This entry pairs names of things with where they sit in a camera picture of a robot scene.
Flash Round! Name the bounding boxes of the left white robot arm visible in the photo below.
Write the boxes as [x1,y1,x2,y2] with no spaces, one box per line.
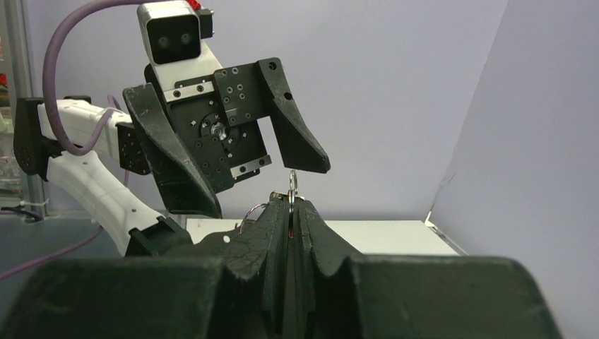
[14,56,331,255]

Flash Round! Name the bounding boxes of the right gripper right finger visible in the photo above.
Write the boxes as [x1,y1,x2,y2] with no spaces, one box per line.
[295,201,562,338]

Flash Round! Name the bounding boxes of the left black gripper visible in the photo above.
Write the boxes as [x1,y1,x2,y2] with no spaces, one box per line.
[122,57,331,218]

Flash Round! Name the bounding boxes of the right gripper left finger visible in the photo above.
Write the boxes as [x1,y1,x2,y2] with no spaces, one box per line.
[1,207,287,338]

